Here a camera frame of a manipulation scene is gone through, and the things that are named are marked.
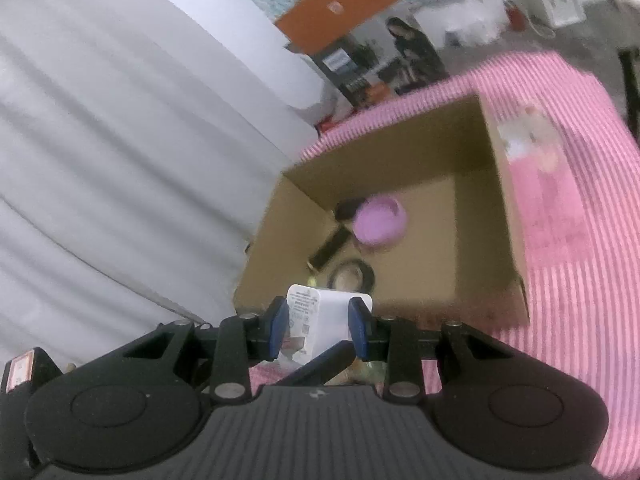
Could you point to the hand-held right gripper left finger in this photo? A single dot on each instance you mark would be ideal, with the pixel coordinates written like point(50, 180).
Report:
point(278, 330)

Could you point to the pink checked tablecloth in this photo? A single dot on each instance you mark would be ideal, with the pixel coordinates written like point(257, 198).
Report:
point(575, 310)

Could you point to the red thermos flask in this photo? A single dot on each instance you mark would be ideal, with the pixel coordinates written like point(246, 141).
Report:
point(514, 16)

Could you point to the white charger plug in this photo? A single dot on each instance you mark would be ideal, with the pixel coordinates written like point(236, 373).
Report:
point(320, 315)

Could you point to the brown cardboard box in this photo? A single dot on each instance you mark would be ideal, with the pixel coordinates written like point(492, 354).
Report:
point(440, 260)

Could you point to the red packages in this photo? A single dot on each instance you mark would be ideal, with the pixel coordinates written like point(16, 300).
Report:
point(330, 124)

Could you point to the orange lidded printed carton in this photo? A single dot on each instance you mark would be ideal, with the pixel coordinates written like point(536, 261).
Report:
point(340, 5)

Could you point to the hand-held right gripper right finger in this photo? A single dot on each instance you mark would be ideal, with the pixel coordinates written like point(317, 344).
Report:
point(357, 330)

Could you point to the purple plastic lid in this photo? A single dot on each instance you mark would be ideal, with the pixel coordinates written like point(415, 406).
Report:
point(380, 222)

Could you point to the black tape roll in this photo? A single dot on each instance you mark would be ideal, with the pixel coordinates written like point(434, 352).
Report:
point(367, 272)

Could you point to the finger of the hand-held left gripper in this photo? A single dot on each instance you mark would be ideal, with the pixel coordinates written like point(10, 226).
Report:
point(320, 365)

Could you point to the white curtain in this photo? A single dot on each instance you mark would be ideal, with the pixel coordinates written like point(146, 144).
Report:
point(125, 135)

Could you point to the black cylinder tube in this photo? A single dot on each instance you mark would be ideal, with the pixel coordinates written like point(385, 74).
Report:
point(330, 247)

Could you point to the black oval case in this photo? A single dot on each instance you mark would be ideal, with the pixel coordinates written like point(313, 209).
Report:
point(347, 209)

